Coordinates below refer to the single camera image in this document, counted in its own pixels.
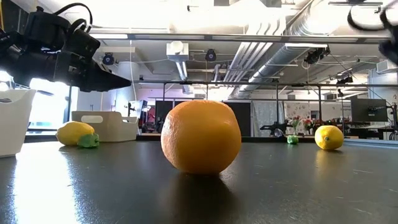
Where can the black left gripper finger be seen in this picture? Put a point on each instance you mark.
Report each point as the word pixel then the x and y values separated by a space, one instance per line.
pixel 112 82

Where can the white air conditioner unit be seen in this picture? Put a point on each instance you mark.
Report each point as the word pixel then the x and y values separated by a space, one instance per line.
pixel 387 65

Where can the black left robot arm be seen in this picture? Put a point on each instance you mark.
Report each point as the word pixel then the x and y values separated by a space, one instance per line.
pixel 9 43

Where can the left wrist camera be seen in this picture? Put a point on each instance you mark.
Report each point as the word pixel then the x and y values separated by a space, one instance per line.
pixel 82 43

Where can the large white plastic basket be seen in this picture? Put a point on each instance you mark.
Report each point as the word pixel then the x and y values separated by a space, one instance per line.
pixel 14 124

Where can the flowers in vase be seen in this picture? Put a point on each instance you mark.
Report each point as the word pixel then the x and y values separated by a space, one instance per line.
pixel 308 123
pixel 295 122

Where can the small white plastic basket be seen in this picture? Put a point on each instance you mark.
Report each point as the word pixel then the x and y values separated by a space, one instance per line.
pixel 109 127

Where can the small green bell pepper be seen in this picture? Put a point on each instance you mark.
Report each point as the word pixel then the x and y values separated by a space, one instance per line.
pixel 292 140
pixel 88 141

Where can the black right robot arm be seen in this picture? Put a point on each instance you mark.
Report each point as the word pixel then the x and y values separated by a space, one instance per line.
pixel 390 51

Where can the white ceiling box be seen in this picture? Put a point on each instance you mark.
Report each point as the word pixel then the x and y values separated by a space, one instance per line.
pixel 177 51

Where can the black partition panel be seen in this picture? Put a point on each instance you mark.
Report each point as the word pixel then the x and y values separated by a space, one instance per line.
pixel 244 118

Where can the black ceiling camera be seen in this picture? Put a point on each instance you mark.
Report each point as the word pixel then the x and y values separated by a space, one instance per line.
pixel 108 59
pixel 210 55

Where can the black clamp stand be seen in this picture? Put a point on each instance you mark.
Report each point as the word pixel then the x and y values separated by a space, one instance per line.
pixel 273 127

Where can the grey overhead beam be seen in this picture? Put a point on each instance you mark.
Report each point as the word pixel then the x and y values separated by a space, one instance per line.
pixel 186 37

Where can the black ceiling spotlight cluster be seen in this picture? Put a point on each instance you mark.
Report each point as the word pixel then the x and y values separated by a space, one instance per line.
pixel 317 54

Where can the dark background monitor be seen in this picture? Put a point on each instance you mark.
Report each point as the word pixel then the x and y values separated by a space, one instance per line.
pixel 360 105

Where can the black metal rack frame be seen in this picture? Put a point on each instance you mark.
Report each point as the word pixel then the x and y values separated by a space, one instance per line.
pixel 217 82

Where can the yellow lemon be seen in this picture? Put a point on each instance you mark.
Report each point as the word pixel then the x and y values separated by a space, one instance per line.
pixel 73 132
pixel 329 137

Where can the ceiling light bar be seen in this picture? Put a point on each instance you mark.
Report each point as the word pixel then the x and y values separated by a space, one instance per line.
pixel 354 3

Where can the white patterned curtain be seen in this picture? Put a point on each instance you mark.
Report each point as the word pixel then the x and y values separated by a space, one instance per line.
pixel 264 115

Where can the orange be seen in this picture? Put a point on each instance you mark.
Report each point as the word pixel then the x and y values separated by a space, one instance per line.
pixel 200 137

